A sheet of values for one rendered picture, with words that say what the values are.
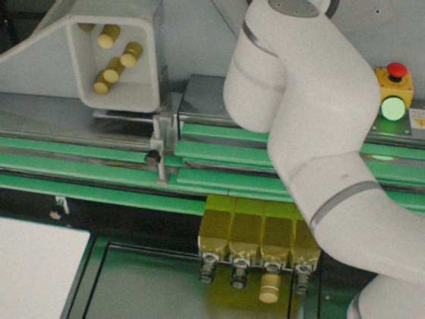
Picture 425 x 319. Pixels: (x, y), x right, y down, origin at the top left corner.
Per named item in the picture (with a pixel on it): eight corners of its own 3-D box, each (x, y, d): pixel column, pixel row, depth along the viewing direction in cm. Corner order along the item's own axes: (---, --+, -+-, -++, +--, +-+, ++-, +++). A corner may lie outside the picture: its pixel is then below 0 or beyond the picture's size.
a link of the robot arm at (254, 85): (234, 58, 78) (207, 131, 66) (259, -20, 68) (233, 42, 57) (300, 80, 78) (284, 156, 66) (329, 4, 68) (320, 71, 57)
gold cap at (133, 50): (124, 41, 109) (118, 53, 106) (141, 41, 108) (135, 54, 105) (127, 55, 111) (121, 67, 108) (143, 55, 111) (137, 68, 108)
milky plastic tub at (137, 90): (94, 82, 120) (81, 107, 114) (78, -6, 104) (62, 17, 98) (169, 87, 118) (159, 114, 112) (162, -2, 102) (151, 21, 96)
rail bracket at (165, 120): (164, 154, 114) (149, 200, 105) (157, 91, 102) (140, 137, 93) (177, 156, 114) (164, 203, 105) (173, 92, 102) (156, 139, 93)
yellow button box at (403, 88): (370, 92, 110) (372, 115, 105) (376, 62, 105) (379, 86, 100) (403, 96, 109) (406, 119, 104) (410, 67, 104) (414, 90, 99)
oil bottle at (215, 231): (214, 181, 118) (196, 263, 103) (214, 162, 114) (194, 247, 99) (240, 184, 117) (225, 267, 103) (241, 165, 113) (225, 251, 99)
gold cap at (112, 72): (108, 55, 112) (102, 68, 109) (124, 57, 112) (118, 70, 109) (110, 69, 115) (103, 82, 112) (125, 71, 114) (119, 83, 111)
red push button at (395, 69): (385, 85, 101) (388, 71, 99) (383, 73, 104) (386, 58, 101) (405, 88, 101) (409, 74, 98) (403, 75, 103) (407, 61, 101)
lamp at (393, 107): (379, 112, 104) (380, 121, 102) (383, 93, 101) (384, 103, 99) (401, 114, 103) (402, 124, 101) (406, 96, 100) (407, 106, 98)
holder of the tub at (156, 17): (99, 99, 124) (88, 121, 119) (80, -6, 105) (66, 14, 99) (171, 105, 122) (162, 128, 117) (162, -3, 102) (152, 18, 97)
